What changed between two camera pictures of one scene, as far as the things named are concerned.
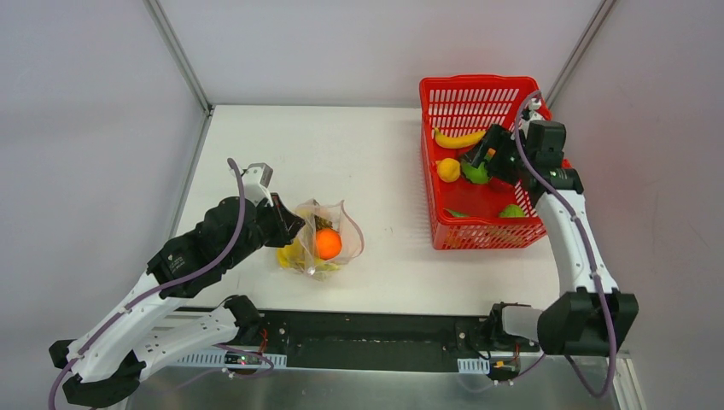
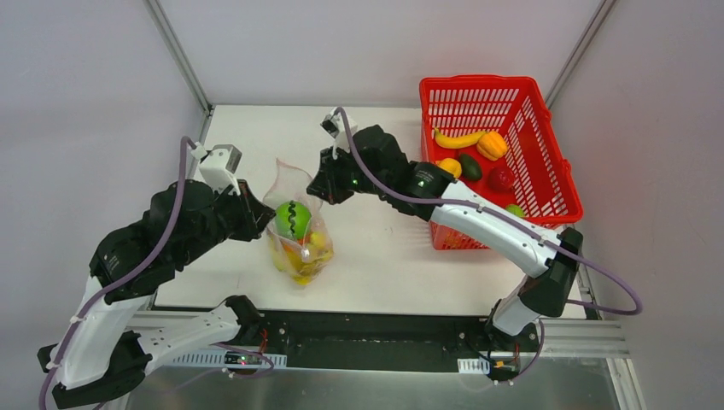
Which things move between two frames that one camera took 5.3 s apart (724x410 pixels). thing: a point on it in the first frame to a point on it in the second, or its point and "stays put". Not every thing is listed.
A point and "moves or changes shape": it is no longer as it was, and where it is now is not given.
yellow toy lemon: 448,169 stays put
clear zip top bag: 329,239 moves or changes shape
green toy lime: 511,211 stays put
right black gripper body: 497,156 to 327,178
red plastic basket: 463,214 stays put
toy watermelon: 475,175 moves or changes shape
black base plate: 380,340 stays put
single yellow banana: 458,142 stays put
